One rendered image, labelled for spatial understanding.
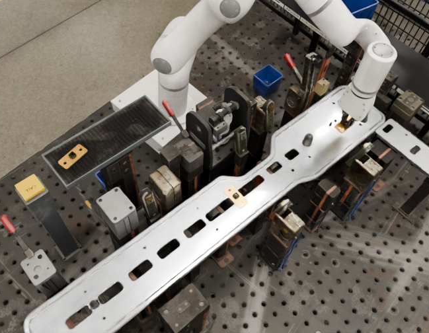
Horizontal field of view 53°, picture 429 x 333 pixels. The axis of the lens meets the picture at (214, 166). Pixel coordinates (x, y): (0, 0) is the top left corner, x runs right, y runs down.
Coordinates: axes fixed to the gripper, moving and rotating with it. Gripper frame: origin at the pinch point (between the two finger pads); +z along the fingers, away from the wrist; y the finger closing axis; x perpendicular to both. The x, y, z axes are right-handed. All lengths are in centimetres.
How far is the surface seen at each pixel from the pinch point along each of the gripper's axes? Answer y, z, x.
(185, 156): -24, 0, -52
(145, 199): -19, -1, -72
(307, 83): -18.7, -3.1, -1.5
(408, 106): 9.5, 2.1, 24.0
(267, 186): -1.3, 8.0, -36.0
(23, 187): -39, -8, -97
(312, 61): -19.6, -12.7, -0.8
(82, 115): -145, 108, -40
